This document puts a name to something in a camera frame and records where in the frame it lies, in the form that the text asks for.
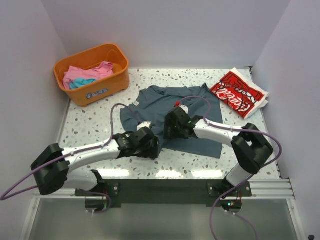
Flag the pink t shirt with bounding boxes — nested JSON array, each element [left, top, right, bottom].
[[62, 61, 114, 90]]

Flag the orange plastic basket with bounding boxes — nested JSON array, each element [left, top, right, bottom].
[[53, 43, 130, 107]]

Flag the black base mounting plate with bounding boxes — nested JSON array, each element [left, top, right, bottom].
[[74, 178, 251, 209]]

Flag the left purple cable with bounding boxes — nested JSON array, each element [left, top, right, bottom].
[[0, 103, 146, 213]]

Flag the slate blue t shirt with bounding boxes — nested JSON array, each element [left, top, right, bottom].
[[120, 84, 223, 159]]

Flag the aluminium frame rail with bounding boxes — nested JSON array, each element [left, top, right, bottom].
[[32, 179, 296, 200]]

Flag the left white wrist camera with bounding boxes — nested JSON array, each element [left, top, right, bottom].
[[136, 121, 152, 131]]

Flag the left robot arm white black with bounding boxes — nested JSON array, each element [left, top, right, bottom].
[[30, 126, 159, 196]]

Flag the turquoise t shirt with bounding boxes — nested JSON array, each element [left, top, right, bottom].
[[69, 78, 97, 90]]

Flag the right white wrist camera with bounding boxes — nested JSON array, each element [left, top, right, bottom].
[[174, 101, 189, 114]]

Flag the red white folded t shirt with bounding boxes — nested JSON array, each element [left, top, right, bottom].
[[210, 67, 270, 120]]

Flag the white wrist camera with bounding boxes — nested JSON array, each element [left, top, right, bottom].
[[136, 121, 152, 131], [174, 101, 189, 114]]

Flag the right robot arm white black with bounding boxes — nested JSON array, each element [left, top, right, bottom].
[[164, 106, 274, 197]]

